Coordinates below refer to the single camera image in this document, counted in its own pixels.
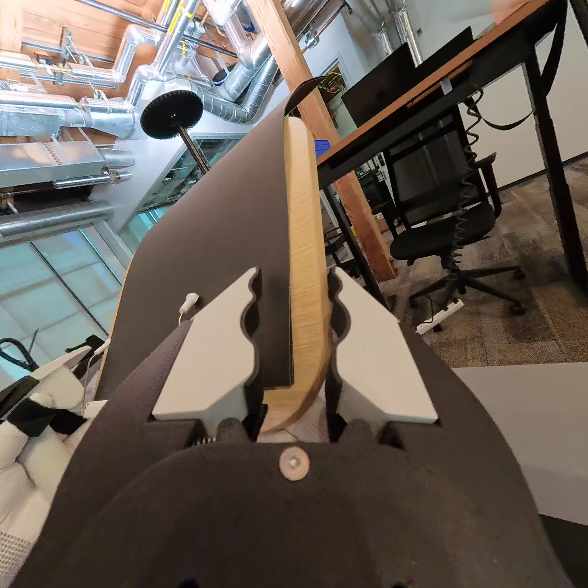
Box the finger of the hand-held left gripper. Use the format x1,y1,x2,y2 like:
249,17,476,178
30,346,92,381

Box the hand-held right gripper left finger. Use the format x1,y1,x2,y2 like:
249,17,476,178
152,267,266,435

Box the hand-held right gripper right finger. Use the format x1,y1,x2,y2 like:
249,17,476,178
325,266,439,442

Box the wooden book stand white base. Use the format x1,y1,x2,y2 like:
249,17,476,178
83,77,332,435

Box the person's left hand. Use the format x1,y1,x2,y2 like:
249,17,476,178
0,367,99,572

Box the white power strip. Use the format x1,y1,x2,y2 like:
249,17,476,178
415,298,465,334

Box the black office chair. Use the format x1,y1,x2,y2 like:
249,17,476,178
386,108,526,332

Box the black rod with round disc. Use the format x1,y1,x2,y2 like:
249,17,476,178
140,89,211,175

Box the black computer monitor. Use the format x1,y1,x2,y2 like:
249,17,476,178
341,25,475,126

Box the silver insulated pipes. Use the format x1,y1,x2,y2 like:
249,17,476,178
110,0,282,125

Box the wooden edge desk black legs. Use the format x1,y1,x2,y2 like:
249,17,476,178
317,0,588,295

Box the large round silver duct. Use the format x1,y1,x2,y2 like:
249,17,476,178
0,201,115,239

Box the black coiled cable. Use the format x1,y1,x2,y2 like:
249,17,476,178
452,89,485,276

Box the silver ventilation duct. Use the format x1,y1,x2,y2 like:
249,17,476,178
0,99,137,190

